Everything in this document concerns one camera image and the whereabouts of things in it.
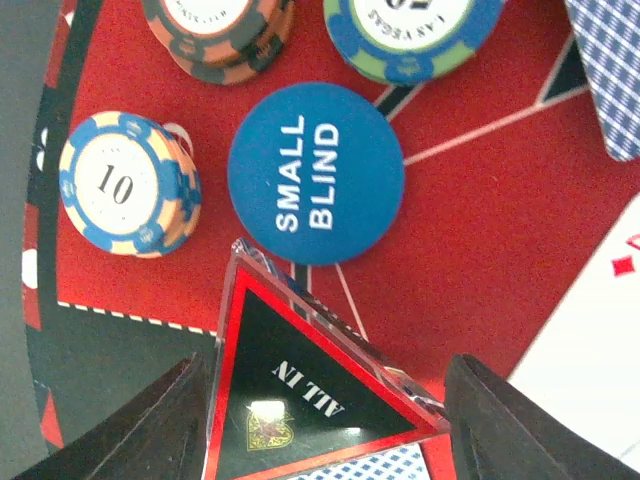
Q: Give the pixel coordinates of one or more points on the blue playing card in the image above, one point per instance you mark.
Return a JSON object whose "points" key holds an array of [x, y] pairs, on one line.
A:
{"points": [[403, 463], [607, 35]]}

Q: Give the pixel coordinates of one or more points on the face-up diamond playing card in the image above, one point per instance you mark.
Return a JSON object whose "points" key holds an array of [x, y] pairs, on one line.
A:
{"points": [[583, 366]]}

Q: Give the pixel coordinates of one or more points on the blue small blind button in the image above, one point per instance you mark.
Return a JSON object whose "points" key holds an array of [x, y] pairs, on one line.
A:
{"points": [[316, 174]]}

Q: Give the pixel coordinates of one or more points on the black triangular marker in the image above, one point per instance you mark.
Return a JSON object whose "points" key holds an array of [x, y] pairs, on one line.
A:
{"points": [[296, 389]]}

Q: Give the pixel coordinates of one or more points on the brown chip stack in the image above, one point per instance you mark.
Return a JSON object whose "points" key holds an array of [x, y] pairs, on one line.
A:
{"points": [[221, 42]]}

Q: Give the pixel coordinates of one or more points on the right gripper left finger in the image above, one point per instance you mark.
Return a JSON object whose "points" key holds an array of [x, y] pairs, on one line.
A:
{"points": [[160, 434]]}

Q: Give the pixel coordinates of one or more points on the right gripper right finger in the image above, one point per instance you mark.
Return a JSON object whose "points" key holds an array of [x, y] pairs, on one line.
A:
{"points": [[499, 433]]}

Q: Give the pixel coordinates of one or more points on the round red black poker mat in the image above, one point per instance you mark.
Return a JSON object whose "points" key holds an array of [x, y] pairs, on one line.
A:
{"points": [[509, 191]]}

